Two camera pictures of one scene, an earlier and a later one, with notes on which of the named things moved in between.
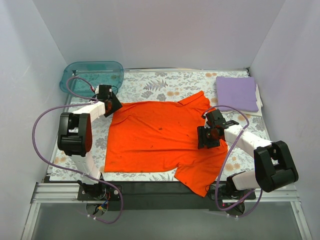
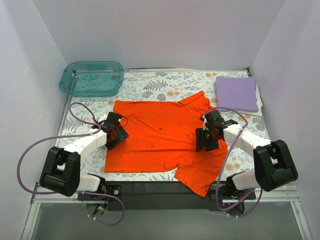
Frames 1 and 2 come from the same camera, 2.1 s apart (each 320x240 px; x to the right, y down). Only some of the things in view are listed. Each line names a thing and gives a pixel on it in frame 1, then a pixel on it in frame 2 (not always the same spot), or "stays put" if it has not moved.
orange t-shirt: (151, 136) stays put
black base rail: (165, 196) stays put
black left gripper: (115, 105) → (120, 138)
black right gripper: (203, 138) stays put
